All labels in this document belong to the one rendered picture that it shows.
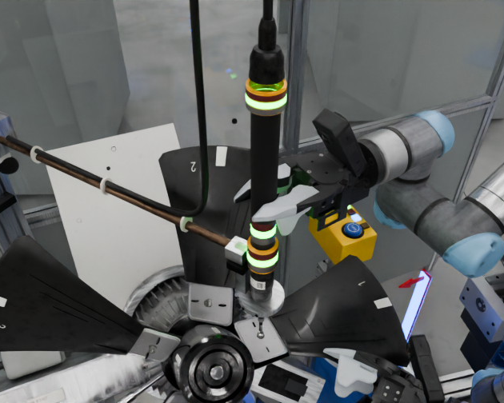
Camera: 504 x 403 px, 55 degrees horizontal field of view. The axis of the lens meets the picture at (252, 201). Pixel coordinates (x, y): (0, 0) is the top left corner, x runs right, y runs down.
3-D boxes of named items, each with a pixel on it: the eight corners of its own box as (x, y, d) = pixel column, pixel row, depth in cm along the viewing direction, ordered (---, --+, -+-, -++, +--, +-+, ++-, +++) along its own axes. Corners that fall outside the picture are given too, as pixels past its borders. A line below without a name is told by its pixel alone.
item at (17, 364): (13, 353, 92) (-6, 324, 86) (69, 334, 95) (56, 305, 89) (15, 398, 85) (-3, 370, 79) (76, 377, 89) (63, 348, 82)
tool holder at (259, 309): (218, 299, 74) (216, 257, 68) (243, 269, 79) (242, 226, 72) (270, 325, 71) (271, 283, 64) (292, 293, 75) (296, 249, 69)
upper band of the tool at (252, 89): (238, 110, 52) (238, 86, 50) (258, 93, 54) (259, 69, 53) (273, 122, 50) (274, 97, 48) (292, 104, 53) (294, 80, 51)
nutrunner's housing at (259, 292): (244, 311, 76) (239, 21, 45) (257, 294, 78) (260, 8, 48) (266, 322, 74) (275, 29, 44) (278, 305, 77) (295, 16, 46)
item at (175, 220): (-2, 144, 91) (-5, 137, 90) (4, 140, 92) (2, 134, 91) (238, 255, 70) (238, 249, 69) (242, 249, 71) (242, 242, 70)
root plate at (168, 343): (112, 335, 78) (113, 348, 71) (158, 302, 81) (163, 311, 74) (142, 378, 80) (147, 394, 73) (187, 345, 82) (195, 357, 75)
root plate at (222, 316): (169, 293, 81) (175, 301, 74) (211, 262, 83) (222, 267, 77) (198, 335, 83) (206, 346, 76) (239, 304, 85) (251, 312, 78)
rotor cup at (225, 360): (142, 344, 82) (150, 369, 69) (212, 293, 85) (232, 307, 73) (190, 410, 84) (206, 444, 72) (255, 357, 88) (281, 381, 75)
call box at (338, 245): (306, 233, 131) (310, 204, 124) (338, 222, 134) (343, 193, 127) (337, 274, 120) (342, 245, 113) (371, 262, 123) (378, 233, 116)
